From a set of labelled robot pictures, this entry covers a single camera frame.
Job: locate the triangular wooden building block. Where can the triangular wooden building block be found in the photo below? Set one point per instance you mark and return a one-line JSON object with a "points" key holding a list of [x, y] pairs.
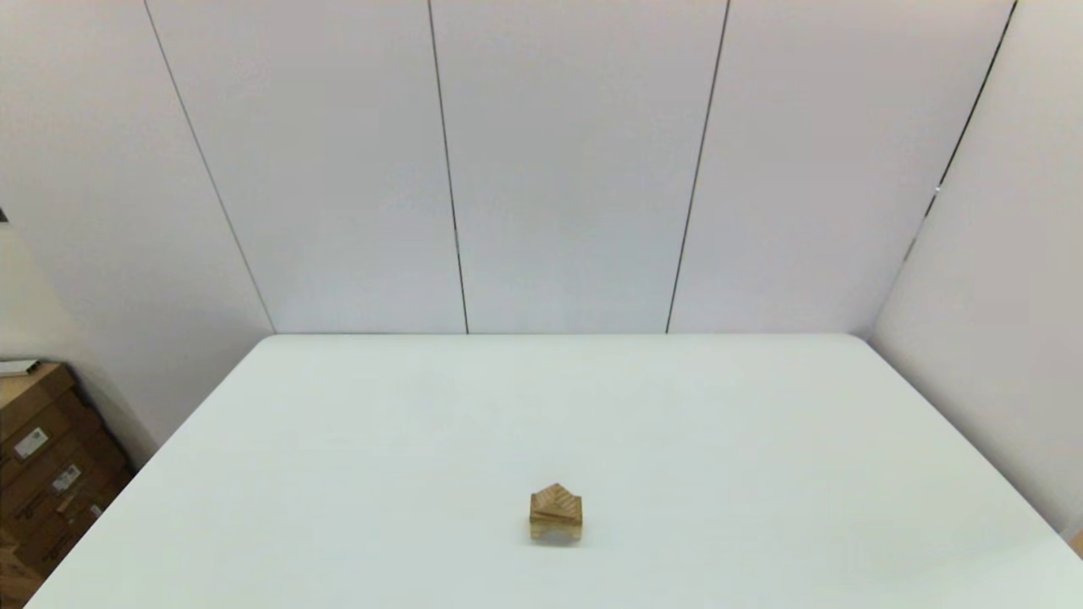
{"points": [[556, 497]]}

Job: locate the rectangular wooden building block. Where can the rectangular wooden building block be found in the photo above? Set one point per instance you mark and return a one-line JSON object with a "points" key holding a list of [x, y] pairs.
{"points": [[556, 516]]}

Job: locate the large labelled cardboard box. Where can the large labelled cardboard box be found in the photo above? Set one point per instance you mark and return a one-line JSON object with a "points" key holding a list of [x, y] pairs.
{"points": [[42, 474]]}

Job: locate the flat white object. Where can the flat white object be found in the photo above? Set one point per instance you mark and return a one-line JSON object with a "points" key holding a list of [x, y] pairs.
{"points": [[17, 367]]}

